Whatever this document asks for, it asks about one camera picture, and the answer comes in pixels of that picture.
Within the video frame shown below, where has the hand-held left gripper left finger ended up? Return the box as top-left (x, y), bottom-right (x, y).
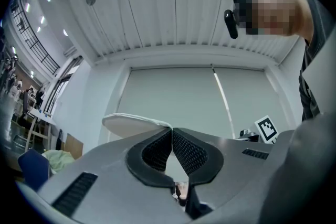
top-left (35, 127), bottom-right (196, 224)

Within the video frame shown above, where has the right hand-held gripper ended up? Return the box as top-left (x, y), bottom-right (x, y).
top-left (237, 114), bottom-right (279, 144)

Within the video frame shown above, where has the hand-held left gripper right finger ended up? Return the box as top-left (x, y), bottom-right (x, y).
top-left (172, 126), bottom-right (299, 224)

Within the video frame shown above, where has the white seat cushion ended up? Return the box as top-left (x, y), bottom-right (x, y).
top-left (101, 112), bottom-right (174, 140)

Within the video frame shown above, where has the blue plastic chair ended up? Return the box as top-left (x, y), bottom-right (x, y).
top-left (17, 148), bottom-right (51, 192)

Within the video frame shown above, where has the narrow grey roller blind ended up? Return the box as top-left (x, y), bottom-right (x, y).
top-left (214, 67), bottom-right (291, 140)

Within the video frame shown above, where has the light green cloth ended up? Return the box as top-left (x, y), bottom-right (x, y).
top-left (41, 149), bottom-right (76, 174)

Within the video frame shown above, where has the wide grey roller blind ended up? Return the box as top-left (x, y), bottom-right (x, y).
top-left (117, 67), bottom-right (236, 140)

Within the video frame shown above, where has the person's head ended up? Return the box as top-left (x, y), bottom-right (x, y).
top-left (233, 0), bottom-right (313, 37)

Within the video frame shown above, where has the person's dark grey shirt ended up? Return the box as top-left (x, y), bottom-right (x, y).
top-left (298, 0), bottom-right (336, 123)

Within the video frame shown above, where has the black metal railing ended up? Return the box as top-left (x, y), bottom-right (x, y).
top-left (9, 0), bottom-right (61, 77)

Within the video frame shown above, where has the white frame table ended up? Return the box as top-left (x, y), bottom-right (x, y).
top-left (25, 107), bottom-right (57, 152)

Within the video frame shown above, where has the black head-mounted camera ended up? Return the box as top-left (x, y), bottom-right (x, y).
top-left (223, 8), bottom-right (240, 40)

